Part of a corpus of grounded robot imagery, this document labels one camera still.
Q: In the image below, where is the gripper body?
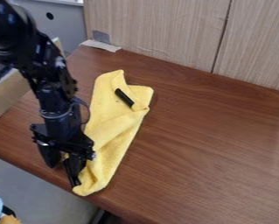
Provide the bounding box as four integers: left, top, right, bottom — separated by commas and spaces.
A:
29, 111, 97, 161

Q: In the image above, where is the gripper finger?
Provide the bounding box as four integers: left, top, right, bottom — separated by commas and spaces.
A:
36, 143, 64, 170
61, 151, 88, 188

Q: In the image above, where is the yellow cloth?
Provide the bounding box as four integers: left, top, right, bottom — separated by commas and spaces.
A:
71, 69, 156, 197

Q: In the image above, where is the cardboard box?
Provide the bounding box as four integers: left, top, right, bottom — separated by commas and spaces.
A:
0, 37, 67, 124

